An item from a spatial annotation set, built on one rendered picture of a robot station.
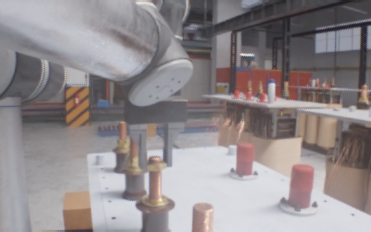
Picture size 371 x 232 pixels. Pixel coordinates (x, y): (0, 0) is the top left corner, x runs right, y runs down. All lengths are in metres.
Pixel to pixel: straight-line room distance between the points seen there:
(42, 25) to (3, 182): 0.40
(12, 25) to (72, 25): 0.05
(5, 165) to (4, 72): 0.17
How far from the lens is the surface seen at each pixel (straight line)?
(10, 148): 0.58
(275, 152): 3.13
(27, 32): 0.23
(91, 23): 0.25
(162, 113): 0.60
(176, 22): 0.60
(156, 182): 0.64
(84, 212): 1.95
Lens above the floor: 1.74
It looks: 7 degrees down
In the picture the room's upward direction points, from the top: 1 degrees clockwise
